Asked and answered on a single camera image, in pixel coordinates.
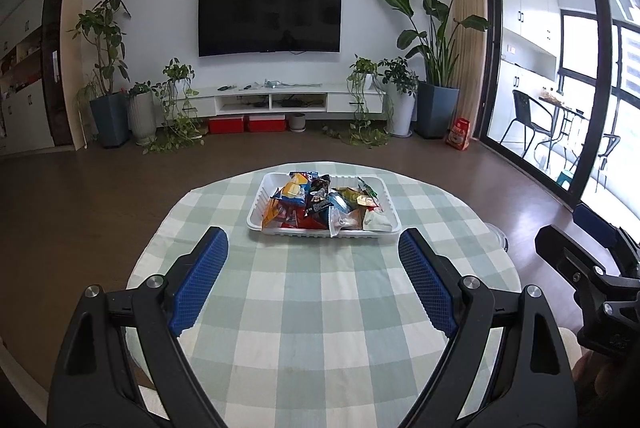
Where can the white television console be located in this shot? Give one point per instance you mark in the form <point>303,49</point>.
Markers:
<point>235,102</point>

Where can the orange snack packet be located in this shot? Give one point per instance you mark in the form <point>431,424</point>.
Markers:
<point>272,210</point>

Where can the tall leafy plant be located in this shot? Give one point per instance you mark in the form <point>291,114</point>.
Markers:
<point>105,33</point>

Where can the trailing pothos plant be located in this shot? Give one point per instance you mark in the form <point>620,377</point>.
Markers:
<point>177,108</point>
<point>362,68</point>

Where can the small green plant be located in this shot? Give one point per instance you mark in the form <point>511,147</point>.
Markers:
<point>141,88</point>

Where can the black wall television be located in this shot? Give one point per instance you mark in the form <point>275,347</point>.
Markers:
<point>270,16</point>

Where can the clear pastry packet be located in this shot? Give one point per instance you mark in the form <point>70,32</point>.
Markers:
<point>347,222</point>

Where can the white rounded object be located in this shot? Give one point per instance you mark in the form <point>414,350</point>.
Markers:
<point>497,238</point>

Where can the green snack packet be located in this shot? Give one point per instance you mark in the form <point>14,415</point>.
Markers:
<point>367,190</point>

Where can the white ribbed planter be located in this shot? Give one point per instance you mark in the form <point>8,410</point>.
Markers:
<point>142,118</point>

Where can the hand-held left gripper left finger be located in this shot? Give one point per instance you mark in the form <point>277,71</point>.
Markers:
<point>197,283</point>

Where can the white and red snack packet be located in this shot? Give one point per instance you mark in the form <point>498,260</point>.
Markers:
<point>380,220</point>

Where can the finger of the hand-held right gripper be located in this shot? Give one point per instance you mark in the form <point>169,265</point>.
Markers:
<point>565,253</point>
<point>597,223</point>

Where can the blue snack packet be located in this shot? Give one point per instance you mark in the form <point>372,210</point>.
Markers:
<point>337,200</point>

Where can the gold and red snack packet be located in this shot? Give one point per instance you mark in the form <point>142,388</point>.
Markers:
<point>350,198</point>

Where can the green stool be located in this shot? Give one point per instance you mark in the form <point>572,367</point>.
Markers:
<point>565,177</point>

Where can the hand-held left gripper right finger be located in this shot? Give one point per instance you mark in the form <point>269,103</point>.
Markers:
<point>427,283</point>

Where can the beige curtain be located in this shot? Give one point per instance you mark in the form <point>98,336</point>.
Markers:
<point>470,33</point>

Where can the black snack packet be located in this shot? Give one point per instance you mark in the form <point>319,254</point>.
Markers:
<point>317,195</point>

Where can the black balcony chair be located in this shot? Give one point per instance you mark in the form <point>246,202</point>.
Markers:
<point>607,146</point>
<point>522,108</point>

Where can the small white flowerpot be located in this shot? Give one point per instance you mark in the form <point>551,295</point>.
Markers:
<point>297,122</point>

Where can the bushy green plant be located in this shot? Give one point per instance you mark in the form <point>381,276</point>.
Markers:
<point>399,76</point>

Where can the person's right hand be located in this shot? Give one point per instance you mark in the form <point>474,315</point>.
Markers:
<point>592,370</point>

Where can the white balcony cabinets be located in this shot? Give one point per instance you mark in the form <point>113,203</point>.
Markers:
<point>530,8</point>

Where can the red paper bag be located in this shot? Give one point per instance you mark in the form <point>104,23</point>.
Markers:
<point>459,136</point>

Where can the white plastic tray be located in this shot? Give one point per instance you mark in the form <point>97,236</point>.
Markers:
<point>257,213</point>

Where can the large broad-leaf plant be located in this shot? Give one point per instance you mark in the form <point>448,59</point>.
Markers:
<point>435,38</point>

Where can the blue and yellow cookie packet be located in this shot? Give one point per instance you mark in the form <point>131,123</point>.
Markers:
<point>295,188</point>

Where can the white wall cabinet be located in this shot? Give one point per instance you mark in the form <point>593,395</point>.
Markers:
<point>22,108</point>

